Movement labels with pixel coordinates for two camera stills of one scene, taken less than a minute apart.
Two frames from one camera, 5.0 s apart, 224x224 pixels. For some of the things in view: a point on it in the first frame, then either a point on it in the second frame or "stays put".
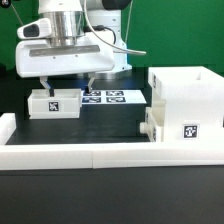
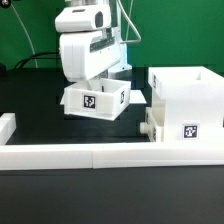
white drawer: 64,104 to 108,102
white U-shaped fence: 18,157 stays put
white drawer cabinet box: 194,102 stays put
